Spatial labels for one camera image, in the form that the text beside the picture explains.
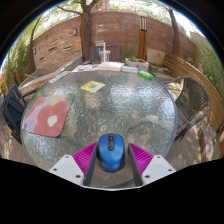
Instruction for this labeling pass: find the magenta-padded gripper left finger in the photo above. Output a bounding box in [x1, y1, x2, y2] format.
[48, 142, 100, 187]

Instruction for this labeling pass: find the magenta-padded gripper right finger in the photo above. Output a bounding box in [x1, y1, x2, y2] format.
[127, 142, 177, 187]

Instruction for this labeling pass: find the blue computer mouse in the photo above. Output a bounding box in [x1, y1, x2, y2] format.
[97, 133, 126, 173]

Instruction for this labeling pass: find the floral mouse pad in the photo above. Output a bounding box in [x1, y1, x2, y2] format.
[21, 93, 76, 138]

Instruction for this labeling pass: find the stone paver block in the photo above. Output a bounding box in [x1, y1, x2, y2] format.
[197, 124, 221, 163]

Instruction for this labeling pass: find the brown wicker patio chair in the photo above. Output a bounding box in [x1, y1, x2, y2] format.
[162, 76, 211, 143]

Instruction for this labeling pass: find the black slatted chair with bag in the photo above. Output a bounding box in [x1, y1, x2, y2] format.
[0, 83, 28, 145]

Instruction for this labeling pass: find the yellow square card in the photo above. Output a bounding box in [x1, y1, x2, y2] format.
[80, 80, 106, 94]

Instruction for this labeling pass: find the black and white patterned sheet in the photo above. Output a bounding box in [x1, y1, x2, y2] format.
[48, 70, 72, 84]

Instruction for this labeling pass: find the green marker pen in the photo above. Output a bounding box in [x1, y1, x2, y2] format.
[137, 70, 154, 81]

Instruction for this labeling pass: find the stone raised planter bed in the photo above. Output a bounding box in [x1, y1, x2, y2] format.
[19, 56, 84, 91]

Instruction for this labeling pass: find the colourful open magazine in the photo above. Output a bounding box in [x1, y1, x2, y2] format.
[70, 64, 99, 74]

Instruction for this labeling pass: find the small pink booklet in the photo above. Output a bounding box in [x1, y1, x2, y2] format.
[121, 65, 140, 74]

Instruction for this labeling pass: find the white square planter box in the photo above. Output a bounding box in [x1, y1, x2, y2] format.
[124, 57, 150, 72]

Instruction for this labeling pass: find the square stone slab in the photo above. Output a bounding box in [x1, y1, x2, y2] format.
[147, 48, 167, 67]

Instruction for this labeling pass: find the white book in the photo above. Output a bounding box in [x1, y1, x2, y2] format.
[97, 61, 125, 73]

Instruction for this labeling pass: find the clear plastic cup with straw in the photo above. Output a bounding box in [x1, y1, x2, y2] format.
[98, 42, 111, 64]

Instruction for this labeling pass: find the dark wooden slatted chair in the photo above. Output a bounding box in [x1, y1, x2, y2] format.
[89, 45, 123, 64]

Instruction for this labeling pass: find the slender tree trunk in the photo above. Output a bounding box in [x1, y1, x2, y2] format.
[163, 4, 181, 58]

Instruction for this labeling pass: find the forked tree trunk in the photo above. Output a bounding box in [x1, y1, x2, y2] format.
[56, 0, 101, 61]

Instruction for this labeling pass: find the wooden garden lamp post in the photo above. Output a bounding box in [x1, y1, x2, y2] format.
[137, 12, 149, 62]

